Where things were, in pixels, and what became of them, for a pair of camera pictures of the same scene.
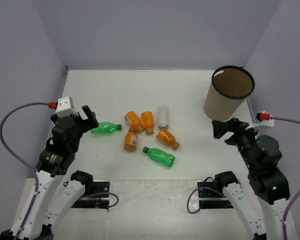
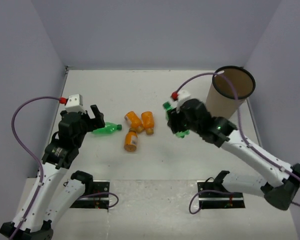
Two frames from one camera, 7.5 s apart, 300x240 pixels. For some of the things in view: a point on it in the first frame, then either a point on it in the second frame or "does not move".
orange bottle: [135, 122] does not move
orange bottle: [131, 140] does not move
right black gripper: [238, 127] to [174, 119]
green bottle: [160, 156] to [168, 107]
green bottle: [106, 127] does not move
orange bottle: [147, 119] does not move
